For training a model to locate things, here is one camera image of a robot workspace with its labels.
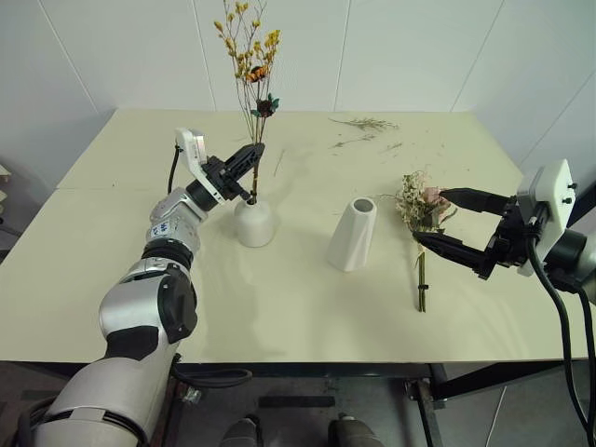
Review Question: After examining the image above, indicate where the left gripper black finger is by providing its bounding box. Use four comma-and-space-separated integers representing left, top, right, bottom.
232, 156, 262, 188
226, 142, 267, 173

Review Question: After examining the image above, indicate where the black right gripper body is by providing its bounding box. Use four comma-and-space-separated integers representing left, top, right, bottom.
487, 195, 537, 267

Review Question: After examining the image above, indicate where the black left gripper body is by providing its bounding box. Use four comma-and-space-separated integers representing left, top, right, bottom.
200, 156, 255, 205

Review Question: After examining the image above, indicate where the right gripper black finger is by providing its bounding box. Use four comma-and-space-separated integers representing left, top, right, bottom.
413, 231, 495, 281
440, 186, 514, 215

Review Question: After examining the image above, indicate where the yellow dried flower bouquet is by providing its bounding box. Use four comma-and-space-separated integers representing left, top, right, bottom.
212, 0, 283, 206

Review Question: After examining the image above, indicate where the pink and white dried bouquet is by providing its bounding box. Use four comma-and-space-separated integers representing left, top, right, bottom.
381, 169, 460, 314

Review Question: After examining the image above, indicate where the short round white vase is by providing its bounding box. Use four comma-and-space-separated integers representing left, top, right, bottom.
233, 197, 275, 249

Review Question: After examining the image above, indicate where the short dried green twig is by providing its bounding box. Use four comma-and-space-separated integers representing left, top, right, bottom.
329, 133, 376, 150

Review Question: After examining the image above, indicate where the tall faceted white vase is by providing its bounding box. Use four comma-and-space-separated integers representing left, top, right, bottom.
325, 196, 378, 273

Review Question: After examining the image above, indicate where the long dried green twig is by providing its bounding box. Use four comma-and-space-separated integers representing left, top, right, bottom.
328, 115, 400, 132

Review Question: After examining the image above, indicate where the dark grey rounded shape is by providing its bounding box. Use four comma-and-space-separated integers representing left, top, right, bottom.
221, 415, 263, 447
327, 412, 388, 447

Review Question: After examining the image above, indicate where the black flat bar on floor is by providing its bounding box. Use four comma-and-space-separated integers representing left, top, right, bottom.
258, 395, 337, 410

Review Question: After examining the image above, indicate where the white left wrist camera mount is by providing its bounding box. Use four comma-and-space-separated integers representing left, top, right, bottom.
174, 128, 224, 201

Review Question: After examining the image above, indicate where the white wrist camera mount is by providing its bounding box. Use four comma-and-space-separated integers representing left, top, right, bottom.
515, 158, 575, 278
174, 128, 224, 201

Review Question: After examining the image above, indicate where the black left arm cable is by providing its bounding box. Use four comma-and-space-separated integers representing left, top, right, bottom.
166, 143, 184, 195

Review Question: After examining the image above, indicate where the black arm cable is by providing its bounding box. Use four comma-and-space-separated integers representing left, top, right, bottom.
166, 143, 184, 195
576, 284, 596, 447

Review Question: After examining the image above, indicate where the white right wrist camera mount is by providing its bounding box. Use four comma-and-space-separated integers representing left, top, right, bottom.
515, 158, 575, 278

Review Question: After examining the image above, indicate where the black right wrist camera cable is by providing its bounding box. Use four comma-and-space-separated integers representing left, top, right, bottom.
524, 218, 593, 443

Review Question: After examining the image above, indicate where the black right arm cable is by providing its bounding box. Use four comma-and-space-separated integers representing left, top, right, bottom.
576, 284, 596, 447

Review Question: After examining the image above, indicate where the black metal table frame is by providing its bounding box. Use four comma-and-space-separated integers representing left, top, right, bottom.
171, 357, 578, 447

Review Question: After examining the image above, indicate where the black cable loop under table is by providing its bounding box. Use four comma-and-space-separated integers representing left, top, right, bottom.
174, 366, 253, 387

